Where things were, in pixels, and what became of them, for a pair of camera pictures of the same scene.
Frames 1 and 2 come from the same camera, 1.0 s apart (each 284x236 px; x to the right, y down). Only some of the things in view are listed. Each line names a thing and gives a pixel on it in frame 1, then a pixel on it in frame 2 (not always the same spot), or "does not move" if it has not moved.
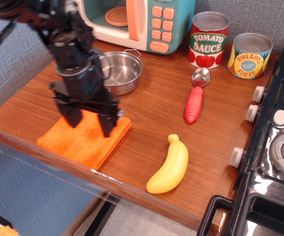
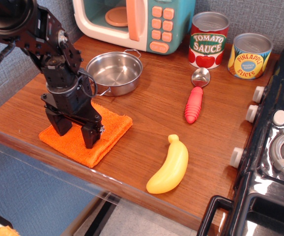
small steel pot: x=121 y=71 does not move
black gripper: x=84 y=86 -> x=74 y=103
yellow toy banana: x=173 y=168 does not move
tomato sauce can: x=208 y=39 does not move
